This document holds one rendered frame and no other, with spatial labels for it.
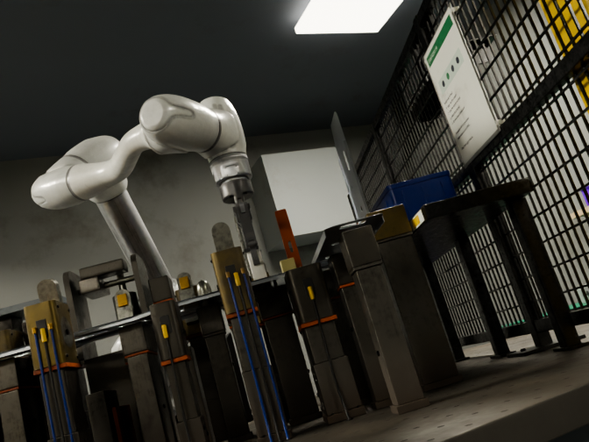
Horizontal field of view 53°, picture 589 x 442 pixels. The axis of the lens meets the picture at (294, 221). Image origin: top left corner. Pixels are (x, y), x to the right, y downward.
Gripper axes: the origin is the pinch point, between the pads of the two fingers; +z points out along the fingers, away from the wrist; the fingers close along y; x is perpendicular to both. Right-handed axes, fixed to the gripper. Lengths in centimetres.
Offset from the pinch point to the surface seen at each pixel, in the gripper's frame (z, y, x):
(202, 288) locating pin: 1.7, 1.6, -12.9
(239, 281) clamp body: 6.6, 25.8, -4.7
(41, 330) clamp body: 5.2, 22.8, -40.6
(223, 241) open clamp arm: -3.2, 17.9, -5.7
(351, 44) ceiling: -178, -236, 113
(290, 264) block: -0.3, -10.7, 8.3
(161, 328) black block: 10.3, 20.7, -20.5
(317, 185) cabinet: -111, -323, 76
